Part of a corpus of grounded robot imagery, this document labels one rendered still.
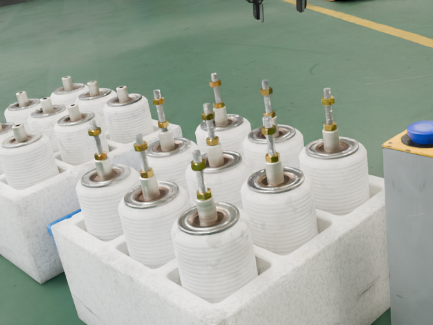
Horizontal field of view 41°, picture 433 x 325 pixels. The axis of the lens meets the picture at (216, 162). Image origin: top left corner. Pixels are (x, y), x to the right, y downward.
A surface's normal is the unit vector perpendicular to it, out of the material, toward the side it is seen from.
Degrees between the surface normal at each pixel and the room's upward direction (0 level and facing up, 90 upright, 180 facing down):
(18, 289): 0
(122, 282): 90
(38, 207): 90
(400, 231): 90
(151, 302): 90
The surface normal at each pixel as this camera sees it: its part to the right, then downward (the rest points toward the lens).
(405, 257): -0.73, 0.37
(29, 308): -0.16, -0.91
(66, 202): 0.67, 0.19
